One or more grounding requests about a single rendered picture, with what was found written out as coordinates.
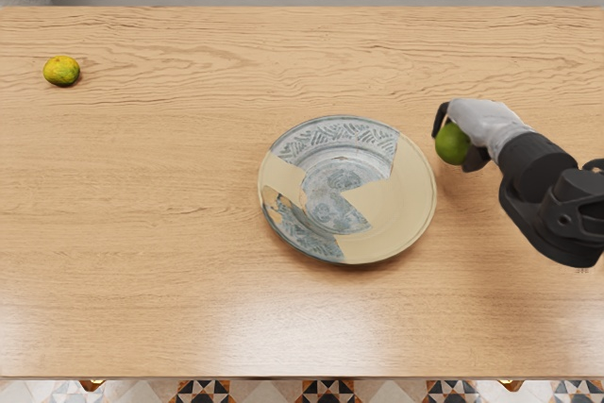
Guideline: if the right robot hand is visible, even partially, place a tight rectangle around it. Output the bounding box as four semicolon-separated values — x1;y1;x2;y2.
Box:
431;97;536;174

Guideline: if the green round fruit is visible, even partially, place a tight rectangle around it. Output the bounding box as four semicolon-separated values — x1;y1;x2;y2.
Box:
434;121;472;167

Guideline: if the cream and blue patterned plate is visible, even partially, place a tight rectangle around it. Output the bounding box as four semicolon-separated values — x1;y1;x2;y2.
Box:
257;114;438;266

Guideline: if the yellow-green mottled fruit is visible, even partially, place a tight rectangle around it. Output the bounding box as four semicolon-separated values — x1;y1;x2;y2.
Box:
42;55;81;88

